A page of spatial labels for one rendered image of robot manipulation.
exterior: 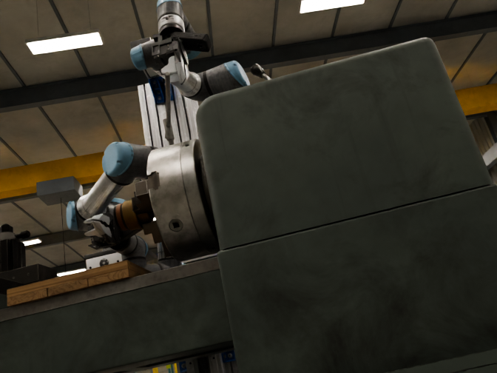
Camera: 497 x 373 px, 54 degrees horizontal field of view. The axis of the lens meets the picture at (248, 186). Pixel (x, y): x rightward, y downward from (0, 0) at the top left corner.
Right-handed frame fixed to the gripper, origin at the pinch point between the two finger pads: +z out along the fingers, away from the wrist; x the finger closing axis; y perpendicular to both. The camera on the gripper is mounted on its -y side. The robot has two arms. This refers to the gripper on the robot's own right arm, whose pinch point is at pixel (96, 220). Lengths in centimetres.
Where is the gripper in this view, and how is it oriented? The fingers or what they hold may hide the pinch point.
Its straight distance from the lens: 140.3
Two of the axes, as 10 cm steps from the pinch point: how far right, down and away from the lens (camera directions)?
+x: -2.0, -9.1, 3.6
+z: -1.7, -3.3, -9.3
